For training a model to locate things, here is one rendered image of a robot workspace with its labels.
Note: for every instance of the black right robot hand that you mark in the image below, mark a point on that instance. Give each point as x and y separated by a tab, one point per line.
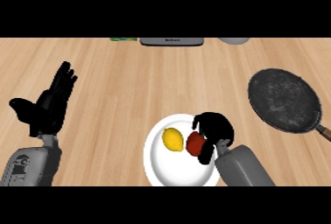
214	125

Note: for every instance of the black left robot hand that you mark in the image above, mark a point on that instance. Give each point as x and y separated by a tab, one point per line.
50	102

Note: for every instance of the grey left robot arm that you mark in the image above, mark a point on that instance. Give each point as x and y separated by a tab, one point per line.
29	163

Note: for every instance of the white round plate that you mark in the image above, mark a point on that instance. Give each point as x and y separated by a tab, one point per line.
171	163

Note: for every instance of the dark grey frying pan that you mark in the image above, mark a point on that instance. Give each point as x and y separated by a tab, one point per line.
283	99

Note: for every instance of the yellow lemon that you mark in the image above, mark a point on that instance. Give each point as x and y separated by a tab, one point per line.
171	139

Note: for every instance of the green box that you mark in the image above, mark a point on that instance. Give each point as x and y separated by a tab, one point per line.
122	39

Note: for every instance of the pale grey round object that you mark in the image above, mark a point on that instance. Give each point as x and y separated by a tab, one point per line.
233	40

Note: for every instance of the grey appliance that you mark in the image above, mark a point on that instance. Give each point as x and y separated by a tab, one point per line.
171	41

